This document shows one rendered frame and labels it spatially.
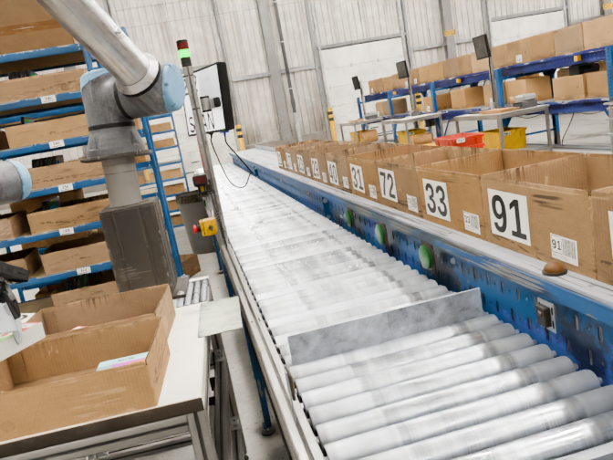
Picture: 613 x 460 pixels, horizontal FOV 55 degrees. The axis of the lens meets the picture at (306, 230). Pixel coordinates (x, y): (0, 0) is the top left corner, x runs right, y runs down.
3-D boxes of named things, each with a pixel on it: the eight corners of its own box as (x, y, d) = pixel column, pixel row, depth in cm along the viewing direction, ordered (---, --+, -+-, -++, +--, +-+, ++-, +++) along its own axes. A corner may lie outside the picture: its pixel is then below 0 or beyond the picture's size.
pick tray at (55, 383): (15, 387, 142) (3, 349, 140) (171, 352, 146) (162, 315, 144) (-37, 450, 115) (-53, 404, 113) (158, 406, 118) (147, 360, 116)
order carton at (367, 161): (351, 194, 257) (345, 156, 254) (413, 182, 262) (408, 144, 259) (381, 205, 219) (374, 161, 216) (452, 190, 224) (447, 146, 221)
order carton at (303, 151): (299, 175, 370) (294, 149, 367) (343, 167, 375) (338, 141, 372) (312, 181, 332) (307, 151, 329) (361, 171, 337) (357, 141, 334)
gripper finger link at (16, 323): (0, 354, 116) (-23, 313, 115) (24, 341, 121) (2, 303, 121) (10, 350, 115) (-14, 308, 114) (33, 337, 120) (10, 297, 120)
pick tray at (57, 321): (48, 339, 174) (39, 308, 172) (177, 313, 177) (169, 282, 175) (12, 381, 146) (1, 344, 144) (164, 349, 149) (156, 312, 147)
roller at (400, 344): (283, 386, 128) (279, 365, 127) (497, 329, 137) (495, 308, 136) (287, 396, 123) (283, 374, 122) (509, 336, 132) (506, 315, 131)
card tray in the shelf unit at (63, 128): (9, 150, 265) (3, 128, 263) (27, 148, 295) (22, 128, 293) (99, 133, 271) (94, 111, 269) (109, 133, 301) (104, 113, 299)
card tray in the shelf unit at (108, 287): (55, 314, 282) (49, 295, 280) (68, 297, 311) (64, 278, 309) (140, 296, 287) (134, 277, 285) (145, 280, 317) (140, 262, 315)
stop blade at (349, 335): (294, 373, 129) (286, 335, 127) (483, 323, 137) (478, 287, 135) (295, 374, 129) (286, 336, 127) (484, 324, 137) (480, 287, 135)
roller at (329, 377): (288, 399, 122) (284, 377, 121) (513, 339, 131) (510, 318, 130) (293, 410, 117) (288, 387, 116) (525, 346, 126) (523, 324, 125)
